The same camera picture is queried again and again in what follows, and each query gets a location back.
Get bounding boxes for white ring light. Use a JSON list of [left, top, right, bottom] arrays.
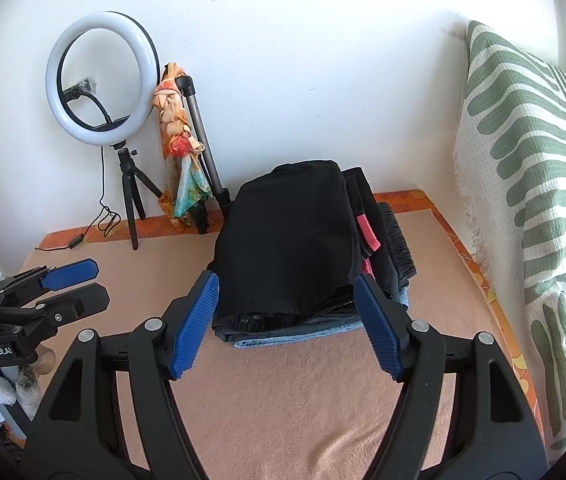
[[43, 8, 161, 148]]

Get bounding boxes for black pants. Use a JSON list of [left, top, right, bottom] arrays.
[[209, 159, 382, 334]]

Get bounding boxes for green white striped pillow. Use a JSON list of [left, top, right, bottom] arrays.
[[454, 21, 566, 460]]

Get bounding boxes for black mini tripod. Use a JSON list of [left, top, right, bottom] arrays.
[[112, 141, 162, 250]]

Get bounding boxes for orange patterned folded umbrella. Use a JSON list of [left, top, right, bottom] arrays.
[[152, 62, 212, 234]]

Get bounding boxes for orange floral bed sheet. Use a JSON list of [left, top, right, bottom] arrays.
[[38, 188, 543, 434]]

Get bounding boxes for black ring light cable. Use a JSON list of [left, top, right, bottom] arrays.
[[34, 77, 125, 254]]

